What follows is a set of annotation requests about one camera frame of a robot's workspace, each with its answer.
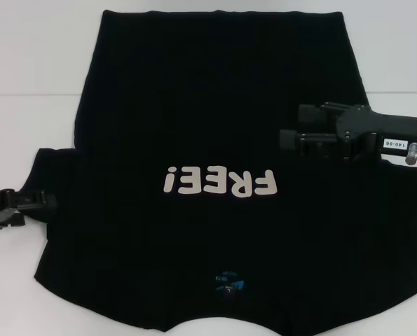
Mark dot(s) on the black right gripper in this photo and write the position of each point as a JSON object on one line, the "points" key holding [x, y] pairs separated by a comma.
{"points": [[362, 126]]}

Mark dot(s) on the black shirt with FREE print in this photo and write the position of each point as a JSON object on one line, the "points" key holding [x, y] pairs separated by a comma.
{"points": [[208, 105]]}

